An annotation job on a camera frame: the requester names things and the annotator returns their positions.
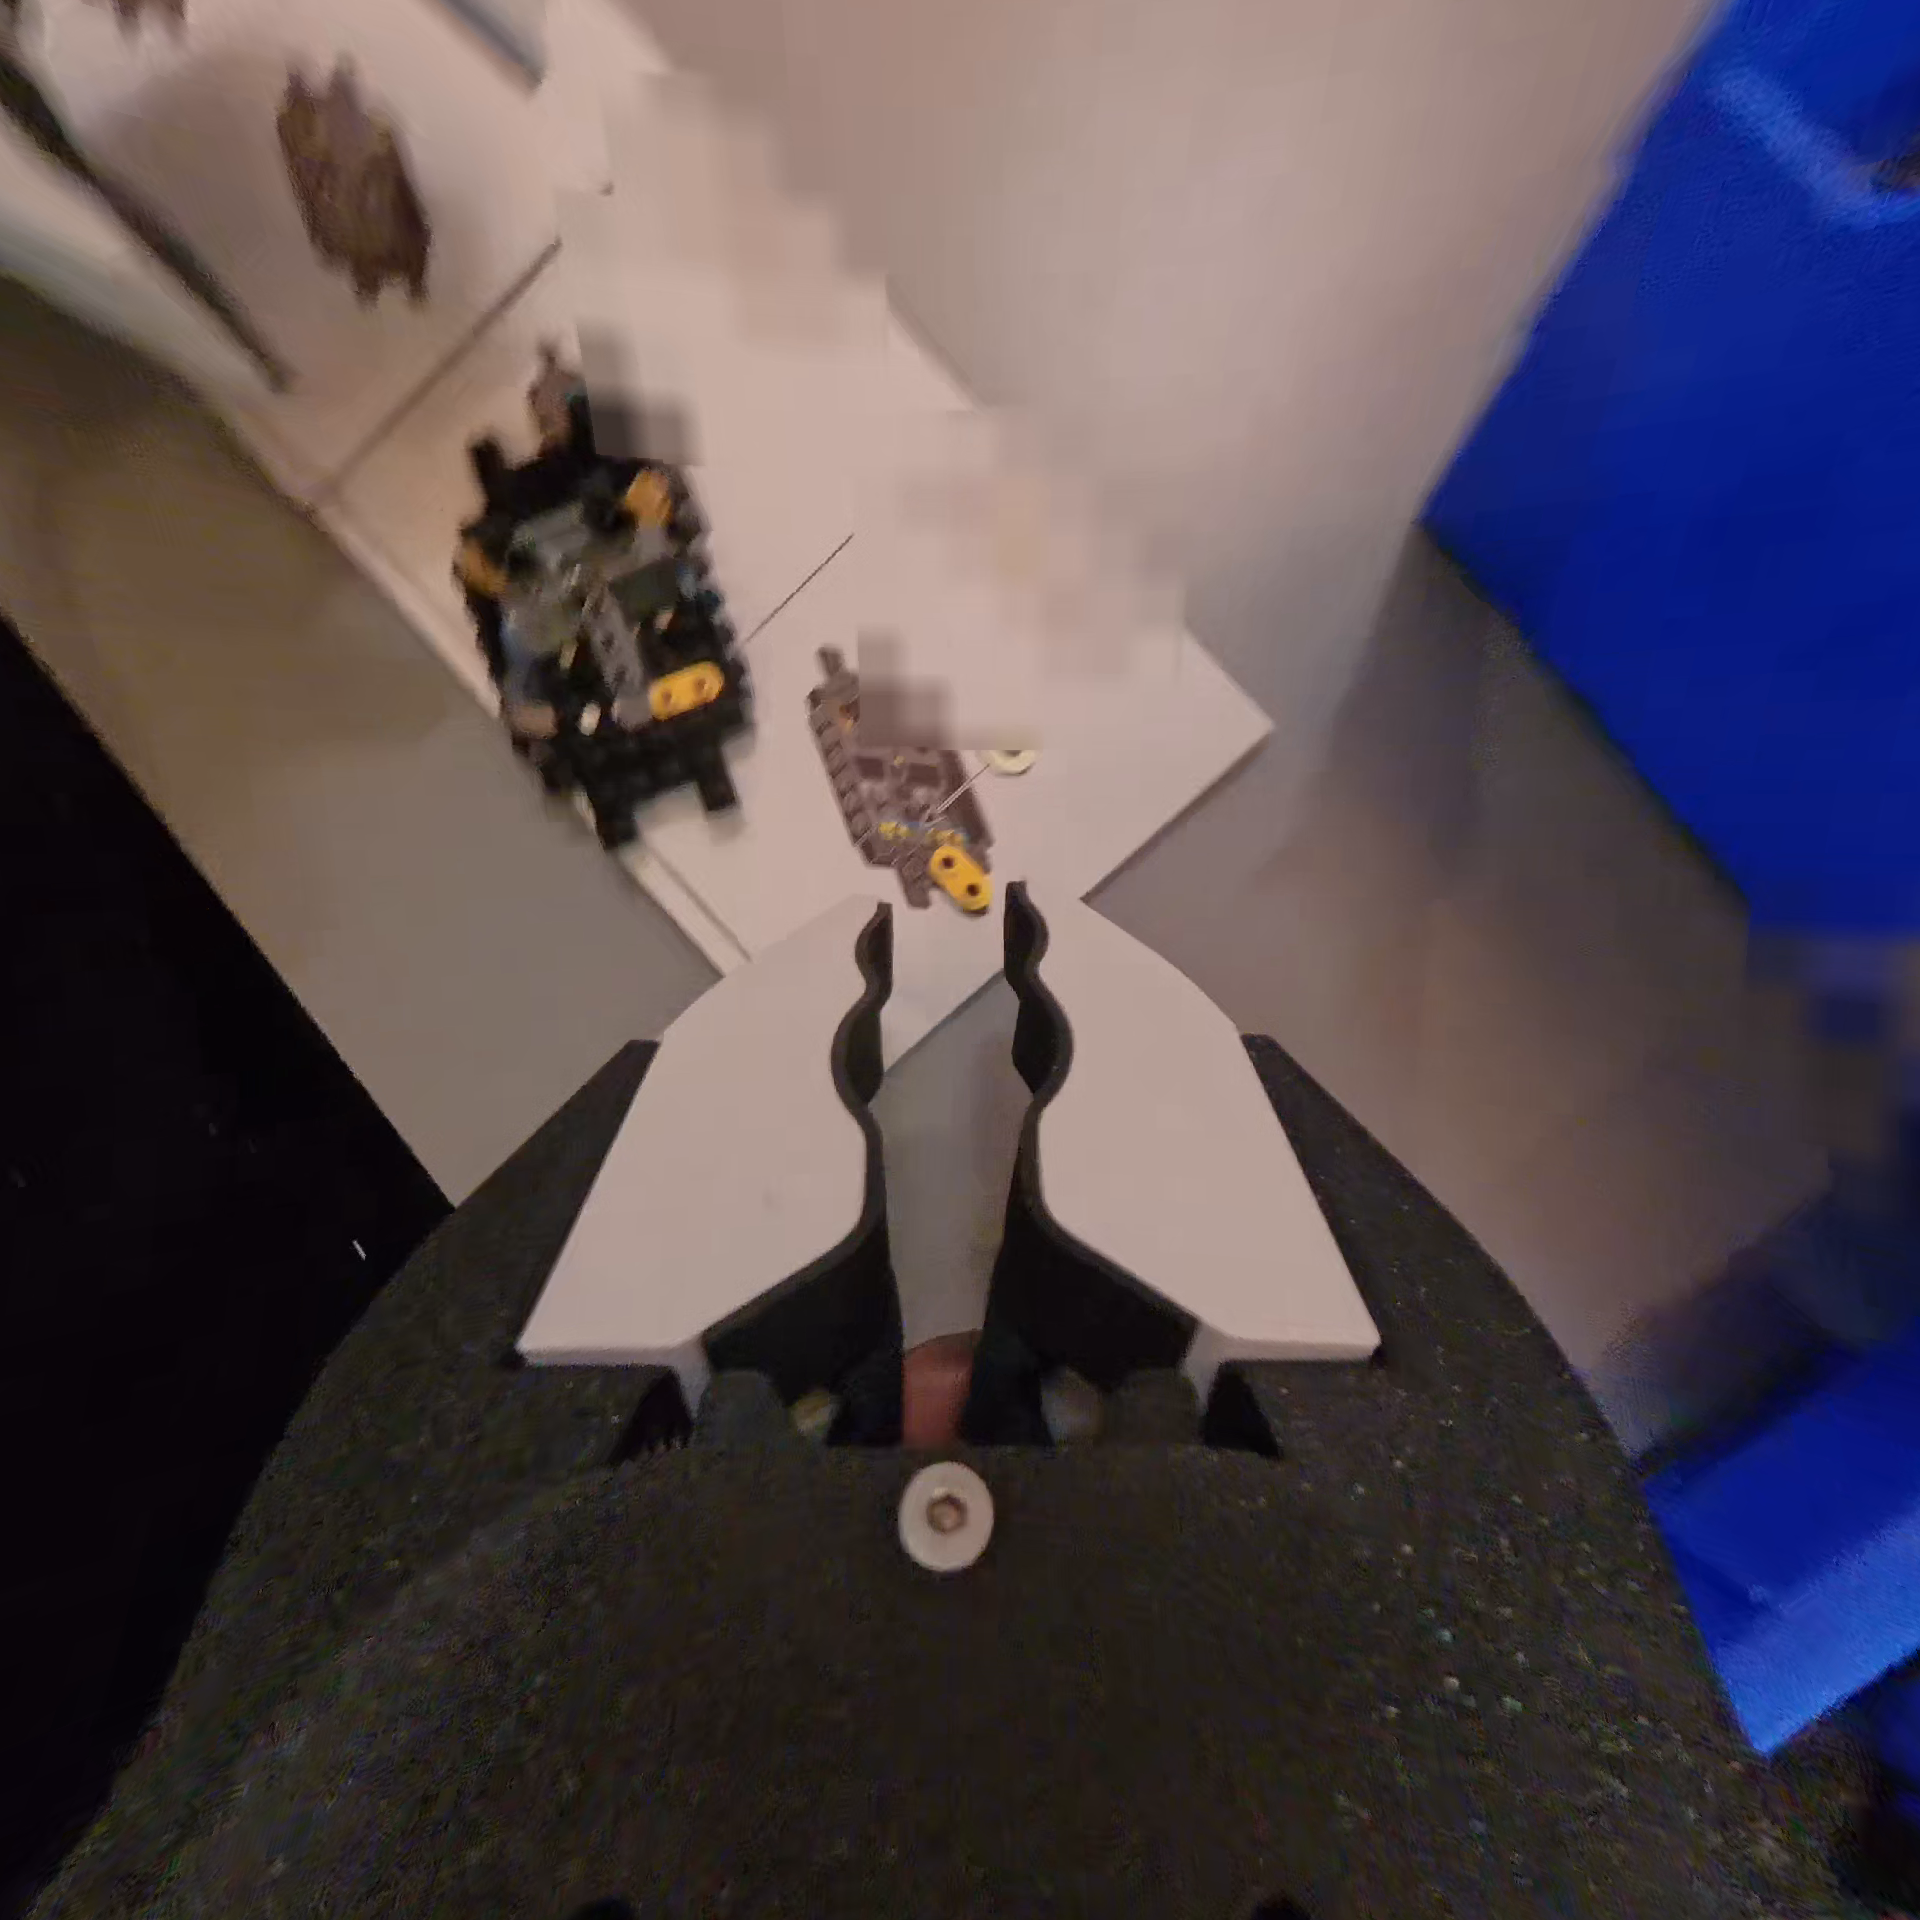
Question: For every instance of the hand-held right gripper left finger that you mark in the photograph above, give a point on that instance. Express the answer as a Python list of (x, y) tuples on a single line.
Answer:
[(721, 1170)]

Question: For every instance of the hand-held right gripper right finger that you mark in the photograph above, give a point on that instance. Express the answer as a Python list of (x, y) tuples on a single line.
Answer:
[(1184, 1170)]

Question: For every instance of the black lego model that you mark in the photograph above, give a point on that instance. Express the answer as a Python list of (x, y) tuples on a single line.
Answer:
[(599, 751)]

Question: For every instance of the white instruction booklet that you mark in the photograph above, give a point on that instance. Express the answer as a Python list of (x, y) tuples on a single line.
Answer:
[(781, 818)]

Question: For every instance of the person's black speckled clothing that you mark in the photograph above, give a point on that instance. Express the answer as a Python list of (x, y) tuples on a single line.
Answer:
[(149, 1200)]

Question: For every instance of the large blue plastic bin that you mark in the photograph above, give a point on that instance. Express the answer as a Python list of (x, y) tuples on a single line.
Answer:
[(1694, 451)]

